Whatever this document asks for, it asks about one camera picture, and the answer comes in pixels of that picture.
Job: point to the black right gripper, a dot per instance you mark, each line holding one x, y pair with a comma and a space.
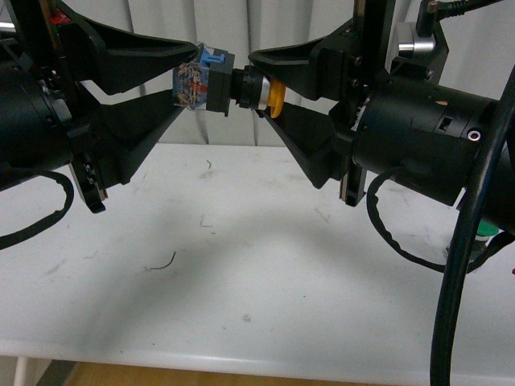
343, 66

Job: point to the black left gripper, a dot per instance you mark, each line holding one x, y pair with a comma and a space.
116, 61

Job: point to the yellow push button switch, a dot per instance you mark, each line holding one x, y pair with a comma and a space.
209, 81

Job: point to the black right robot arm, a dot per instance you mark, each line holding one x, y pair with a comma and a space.
388, 113

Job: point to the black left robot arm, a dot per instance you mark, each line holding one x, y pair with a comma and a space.
49, 119

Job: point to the green push button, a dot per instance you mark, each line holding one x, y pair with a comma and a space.
484, 234

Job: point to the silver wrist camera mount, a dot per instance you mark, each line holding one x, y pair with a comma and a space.
419, 48

